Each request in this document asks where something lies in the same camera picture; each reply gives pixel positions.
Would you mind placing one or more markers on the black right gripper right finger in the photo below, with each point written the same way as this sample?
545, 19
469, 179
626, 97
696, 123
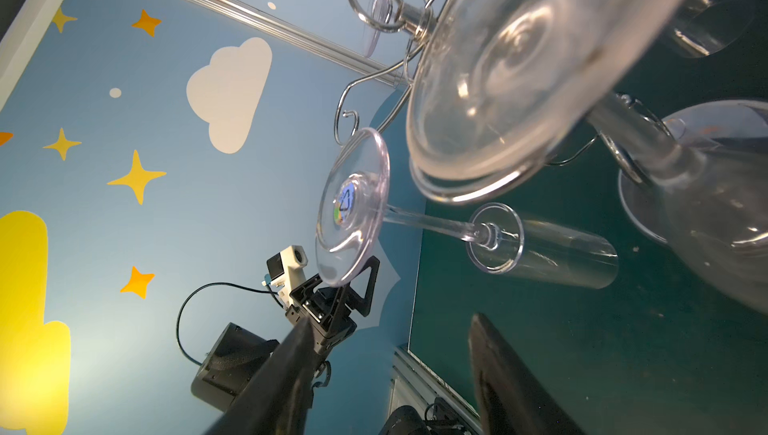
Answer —
509, 397

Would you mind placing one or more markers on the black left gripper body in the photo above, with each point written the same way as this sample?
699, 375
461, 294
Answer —
326, 309

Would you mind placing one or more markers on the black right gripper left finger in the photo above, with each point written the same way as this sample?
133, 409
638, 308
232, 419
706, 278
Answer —
277, 399

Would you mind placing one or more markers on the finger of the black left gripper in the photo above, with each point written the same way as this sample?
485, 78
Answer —
363, 285

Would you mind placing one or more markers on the clear flute glass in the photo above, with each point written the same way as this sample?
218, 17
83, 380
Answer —
713, 202
380, 11
701, 28
499, 241

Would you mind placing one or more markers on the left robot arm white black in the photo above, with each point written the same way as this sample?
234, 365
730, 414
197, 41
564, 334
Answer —
238, 354

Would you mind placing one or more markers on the chrome wine glass rack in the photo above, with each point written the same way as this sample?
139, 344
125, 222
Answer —
390, 45

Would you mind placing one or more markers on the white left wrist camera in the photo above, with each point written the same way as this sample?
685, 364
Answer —
286, 272

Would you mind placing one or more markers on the aluminium left floor rail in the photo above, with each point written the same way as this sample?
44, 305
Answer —
414, 383

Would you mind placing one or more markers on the aluminium back frame rail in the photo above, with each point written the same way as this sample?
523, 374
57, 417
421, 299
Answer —
306, 41

